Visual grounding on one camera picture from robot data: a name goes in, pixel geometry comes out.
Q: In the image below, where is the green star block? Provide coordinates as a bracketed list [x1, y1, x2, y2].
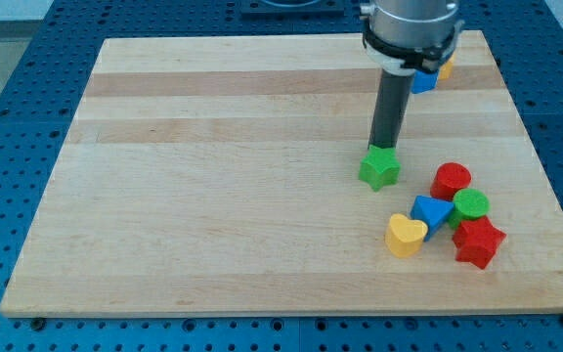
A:
[359, 145, 401, 192]

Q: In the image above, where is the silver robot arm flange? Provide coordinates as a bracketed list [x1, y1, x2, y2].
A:
[360, 0, 463, 76]

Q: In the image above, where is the yellow block behind arm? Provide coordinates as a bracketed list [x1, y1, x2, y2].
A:
[438, 55, 455, 80]

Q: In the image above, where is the red star block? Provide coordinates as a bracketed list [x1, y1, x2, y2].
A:
[452, 216, 507, 270]

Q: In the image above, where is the wooden board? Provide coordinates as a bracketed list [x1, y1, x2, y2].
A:
[0, 30, 563, 318]

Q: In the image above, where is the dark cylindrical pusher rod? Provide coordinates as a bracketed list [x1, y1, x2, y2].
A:
[368, 70, 413, 149]

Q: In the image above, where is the yellow heart block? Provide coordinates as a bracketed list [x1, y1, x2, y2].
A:
[384, 213, 428, 258]

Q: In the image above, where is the blue triangle block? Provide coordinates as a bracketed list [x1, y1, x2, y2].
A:
[410, 196, 455, 242]

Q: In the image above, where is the red cylinder block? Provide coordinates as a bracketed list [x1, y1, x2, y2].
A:
[430, 162, 472, 201]

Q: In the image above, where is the blue cube block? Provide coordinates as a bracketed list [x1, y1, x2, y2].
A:
[411, 70, 439, 94]

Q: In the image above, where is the green cylinder block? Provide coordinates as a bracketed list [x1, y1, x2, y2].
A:
[448, 188, 491, 230]

